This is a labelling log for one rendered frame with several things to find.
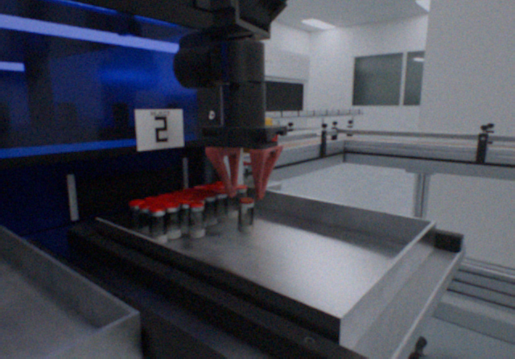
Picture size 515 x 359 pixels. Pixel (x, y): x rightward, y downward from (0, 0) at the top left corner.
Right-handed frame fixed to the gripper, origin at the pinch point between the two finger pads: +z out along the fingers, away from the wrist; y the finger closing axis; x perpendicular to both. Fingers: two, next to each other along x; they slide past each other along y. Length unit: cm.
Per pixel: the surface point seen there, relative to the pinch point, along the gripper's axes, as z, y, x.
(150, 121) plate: -9.6, 15.6, 0.4
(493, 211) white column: 36, -52, -140
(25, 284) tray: 5.4, 13.0, 22.4
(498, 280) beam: 42, -45, -81
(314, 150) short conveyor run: 3, 10, -68
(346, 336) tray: 4.5, -17.6, 19.1
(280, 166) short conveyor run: 5, 15, -50
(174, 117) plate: -10.2, 14.6, -3.8
